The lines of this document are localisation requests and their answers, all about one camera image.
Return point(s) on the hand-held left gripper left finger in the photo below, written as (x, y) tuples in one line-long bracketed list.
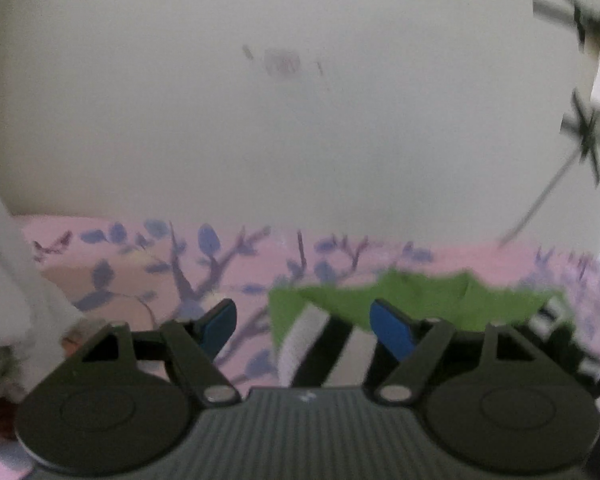
[(219, 327)]

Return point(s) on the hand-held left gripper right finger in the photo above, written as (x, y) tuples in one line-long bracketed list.
[(391, 331)]

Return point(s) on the green black white striped garment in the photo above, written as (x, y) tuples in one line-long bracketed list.
[(430, 296)]

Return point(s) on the pink floral bedsheet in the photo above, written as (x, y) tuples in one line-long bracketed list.
[(280, 262)]

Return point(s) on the white cloth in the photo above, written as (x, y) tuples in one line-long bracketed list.
[(15, 310)]

